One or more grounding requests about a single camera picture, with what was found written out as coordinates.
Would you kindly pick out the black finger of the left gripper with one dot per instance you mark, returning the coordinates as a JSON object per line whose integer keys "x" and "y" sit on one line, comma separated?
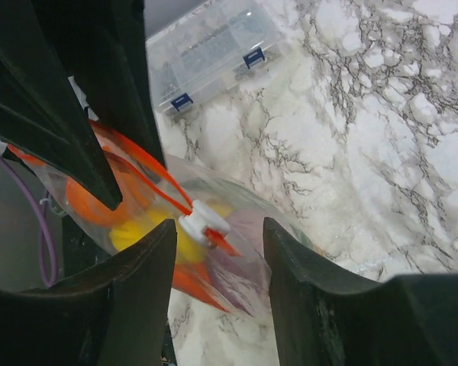
{"x": 101, "y": 44}
{"x": 39, "y": 111}

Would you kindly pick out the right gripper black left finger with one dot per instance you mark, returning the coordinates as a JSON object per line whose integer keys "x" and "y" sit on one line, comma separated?
{"x": 113, "y": 313}

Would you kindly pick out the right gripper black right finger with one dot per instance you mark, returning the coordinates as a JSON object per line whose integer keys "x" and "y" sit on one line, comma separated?
{"x": 324, "y": 314}

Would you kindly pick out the clear zip bag orange zipper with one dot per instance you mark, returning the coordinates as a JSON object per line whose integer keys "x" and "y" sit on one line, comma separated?
{"x": 207, "y": 227}

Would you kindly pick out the clear plastic box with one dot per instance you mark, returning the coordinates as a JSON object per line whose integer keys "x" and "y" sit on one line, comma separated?
{"x": 207, "y": 53}

